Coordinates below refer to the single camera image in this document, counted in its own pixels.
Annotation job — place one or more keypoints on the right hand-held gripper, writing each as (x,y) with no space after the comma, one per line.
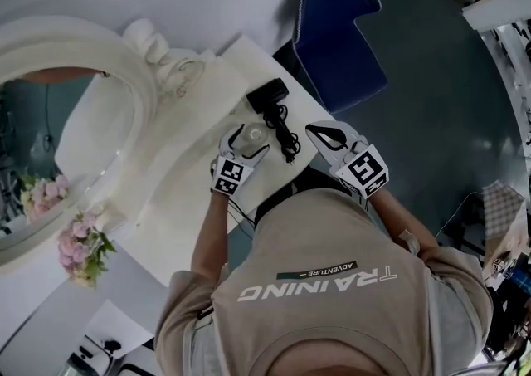
(365,171)

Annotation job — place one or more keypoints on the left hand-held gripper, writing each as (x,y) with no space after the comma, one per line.
(230,175)

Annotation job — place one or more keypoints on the small clear container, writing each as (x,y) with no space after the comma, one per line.
(254,135)

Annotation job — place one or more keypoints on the person's right forearm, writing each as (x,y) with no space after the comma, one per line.
(400,221)

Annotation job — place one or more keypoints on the person's left forearm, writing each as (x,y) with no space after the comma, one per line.
(211,233)

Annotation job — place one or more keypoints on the black power adapter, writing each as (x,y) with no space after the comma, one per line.
(267,94)

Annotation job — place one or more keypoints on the blue upholstered chair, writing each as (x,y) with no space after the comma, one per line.
(338,55)

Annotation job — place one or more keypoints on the white ornate mirror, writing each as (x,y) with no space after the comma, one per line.
(139,92)

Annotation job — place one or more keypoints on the white wrist tag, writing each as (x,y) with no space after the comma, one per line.
(410,241)

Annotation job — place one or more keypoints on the person's beige t-shirt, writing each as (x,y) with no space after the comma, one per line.
(323,295)

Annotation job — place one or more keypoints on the checkered cloth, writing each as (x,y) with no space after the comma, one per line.
(503,206)

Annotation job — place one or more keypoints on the pink flower bouquet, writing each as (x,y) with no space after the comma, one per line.
(81,247)

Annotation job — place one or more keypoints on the white machine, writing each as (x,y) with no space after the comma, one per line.
(93,355)

